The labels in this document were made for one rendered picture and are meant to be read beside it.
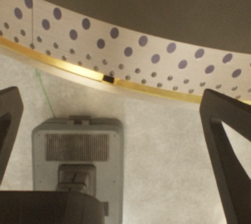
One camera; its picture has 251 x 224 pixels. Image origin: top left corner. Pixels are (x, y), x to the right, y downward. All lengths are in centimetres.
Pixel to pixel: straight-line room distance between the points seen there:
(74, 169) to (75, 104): 44
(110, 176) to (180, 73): 111
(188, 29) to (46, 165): 125
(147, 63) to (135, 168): 138
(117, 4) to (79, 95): 131
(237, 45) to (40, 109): 144
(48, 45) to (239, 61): 26
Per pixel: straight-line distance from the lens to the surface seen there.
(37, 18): 33
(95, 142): 133
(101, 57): 33
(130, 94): 36
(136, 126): 157
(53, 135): 136
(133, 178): 169
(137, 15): 27
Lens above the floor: 152
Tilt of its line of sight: 84 degrees down
